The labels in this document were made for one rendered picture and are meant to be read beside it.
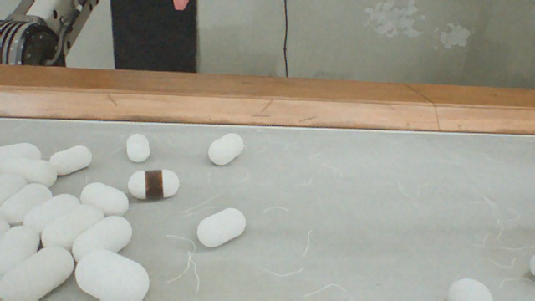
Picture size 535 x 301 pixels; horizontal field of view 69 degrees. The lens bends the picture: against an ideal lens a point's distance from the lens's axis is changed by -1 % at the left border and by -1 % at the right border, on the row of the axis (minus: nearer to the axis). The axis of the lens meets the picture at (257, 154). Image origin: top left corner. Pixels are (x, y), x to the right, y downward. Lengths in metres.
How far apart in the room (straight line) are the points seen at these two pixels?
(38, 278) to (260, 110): 0.27
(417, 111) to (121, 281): 0.36
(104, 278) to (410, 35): 2.46
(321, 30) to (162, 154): 2.08
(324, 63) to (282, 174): 2.11
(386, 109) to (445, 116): 0.07
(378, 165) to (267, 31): 1.99
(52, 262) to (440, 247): 0.22
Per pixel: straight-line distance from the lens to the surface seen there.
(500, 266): 0.28
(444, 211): 0.32
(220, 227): 0.23
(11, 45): 0.65
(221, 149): 0.31
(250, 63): 2.33
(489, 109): 0.52
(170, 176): 0.27
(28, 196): 0.27
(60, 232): 0.23
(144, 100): 0.42
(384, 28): 2.50
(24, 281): 0.21
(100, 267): 0.20
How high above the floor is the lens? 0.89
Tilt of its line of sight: 25 degrees down
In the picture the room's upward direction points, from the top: 4 degrees clockwise
